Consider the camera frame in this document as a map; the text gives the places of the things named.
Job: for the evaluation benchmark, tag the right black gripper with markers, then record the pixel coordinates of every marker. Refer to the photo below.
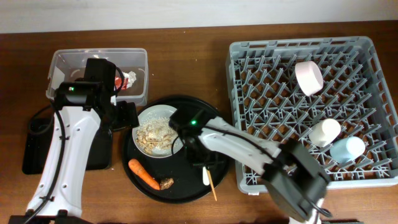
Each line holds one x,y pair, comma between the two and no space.
216,157

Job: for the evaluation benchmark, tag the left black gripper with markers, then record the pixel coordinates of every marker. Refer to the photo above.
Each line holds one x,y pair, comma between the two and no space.
128,115

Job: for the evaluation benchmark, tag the white plastic fork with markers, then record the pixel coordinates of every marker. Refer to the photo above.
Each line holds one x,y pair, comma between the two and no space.
205,176

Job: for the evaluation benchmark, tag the red snack wrapper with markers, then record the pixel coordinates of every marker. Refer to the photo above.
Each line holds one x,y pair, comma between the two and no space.
121,85

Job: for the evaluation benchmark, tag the grey plate with food scraps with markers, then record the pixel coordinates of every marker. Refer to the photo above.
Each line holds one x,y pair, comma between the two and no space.
154,137

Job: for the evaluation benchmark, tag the white tissue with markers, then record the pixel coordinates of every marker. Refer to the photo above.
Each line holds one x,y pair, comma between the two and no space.
129,79

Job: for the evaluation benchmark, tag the wooden chopstick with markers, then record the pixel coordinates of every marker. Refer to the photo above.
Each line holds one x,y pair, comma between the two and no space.
211,185

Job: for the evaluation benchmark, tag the orange carrot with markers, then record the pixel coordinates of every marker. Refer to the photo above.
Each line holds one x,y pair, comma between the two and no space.
136,167

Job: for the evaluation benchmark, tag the cream plastic cup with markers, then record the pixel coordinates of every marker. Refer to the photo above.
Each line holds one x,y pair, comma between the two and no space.
324,132

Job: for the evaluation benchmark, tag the pink saucer plate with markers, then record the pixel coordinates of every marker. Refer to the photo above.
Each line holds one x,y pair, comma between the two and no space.
309,77

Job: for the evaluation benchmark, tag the blue plastic cup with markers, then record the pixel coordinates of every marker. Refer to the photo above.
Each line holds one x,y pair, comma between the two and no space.
347,149

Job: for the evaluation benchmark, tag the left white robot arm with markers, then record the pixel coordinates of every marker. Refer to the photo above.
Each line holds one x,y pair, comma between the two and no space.
80,109

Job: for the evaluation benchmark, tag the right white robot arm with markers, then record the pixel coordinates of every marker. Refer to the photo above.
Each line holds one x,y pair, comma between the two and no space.
292,176

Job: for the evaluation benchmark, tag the grey dishwasher rack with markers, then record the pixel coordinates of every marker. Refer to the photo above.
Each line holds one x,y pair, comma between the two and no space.
266,101

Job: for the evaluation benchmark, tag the round black serving tray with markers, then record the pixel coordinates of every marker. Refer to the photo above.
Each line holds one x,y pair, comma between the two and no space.
188,185

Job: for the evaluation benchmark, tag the brown food chunk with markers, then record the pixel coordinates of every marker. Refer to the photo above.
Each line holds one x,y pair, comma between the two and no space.
166,183

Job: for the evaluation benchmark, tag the clear plastic bin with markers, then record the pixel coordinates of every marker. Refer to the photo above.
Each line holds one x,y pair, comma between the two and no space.
69,64

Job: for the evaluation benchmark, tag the black rectangular tray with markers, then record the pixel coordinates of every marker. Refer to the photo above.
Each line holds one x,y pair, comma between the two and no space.
37,148

